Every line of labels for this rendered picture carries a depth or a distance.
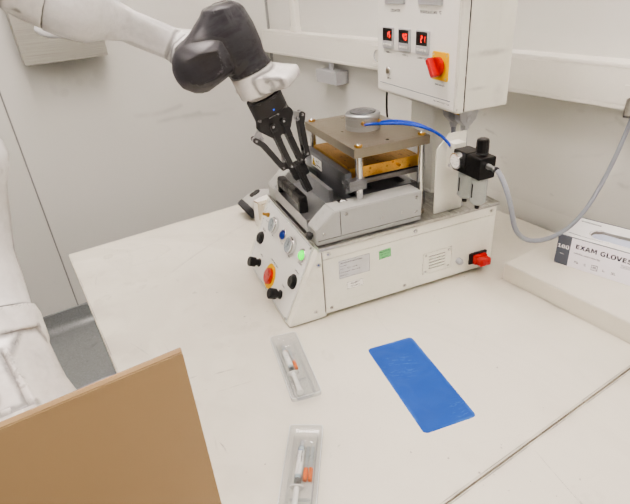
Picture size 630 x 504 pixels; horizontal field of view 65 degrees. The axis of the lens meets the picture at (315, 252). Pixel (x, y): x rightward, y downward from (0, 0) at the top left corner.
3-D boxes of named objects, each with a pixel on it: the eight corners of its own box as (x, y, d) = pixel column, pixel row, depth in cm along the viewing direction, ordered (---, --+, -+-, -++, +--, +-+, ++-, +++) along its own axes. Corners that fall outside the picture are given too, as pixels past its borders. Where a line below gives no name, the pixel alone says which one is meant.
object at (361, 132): (391, 140, 133) (391, 90, 127) (463, 175, 108) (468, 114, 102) (307, 157, 126) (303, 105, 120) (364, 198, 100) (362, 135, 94)
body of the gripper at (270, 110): (274, 81, 105) (292, 120, 110) (239, 101, 104) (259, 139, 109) (286, 87, 98) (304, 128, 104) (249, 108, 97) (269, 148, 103)
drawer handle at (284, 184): (285, 189, 121) (284, 174, 119) (308, 212, 108) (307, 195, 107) (278, 191, 120) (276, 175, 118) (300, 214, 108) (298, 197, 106)
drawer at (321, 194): (378, 177, 134) (378, 149, 130) (424, 206, 116) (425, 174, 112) (275, 201, 125) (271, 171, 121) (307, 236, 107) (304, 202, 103)
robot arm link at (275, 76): (226, 76, 101) (238, 101, 104) (241, 86, 91) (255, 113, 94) (278, 47, 103) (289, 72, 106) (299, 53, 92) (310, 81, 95)
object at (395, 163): (374, 148, 129) (374, 111, 124) (422, 173, 110) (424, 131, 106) (313, 160, 123) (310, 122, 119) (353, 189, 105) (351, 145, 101)
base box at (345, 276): (415, 217, 152) (417, 163, 144) (499, 274, 122) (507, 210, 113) (247, 260, 136) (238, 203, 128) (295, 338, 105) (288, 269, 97)
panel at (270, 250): (249, 262, 134) (270, 198, 129) (286, 323, 110) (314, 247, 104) (242, 261, 133) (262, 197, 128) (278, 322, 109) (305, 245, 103)
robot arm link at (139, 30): (52, -33, 78) (236, 55, 91) (74, -37, 94) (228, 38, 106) (36, 35, 83) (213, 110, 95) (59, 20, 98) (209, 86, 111)
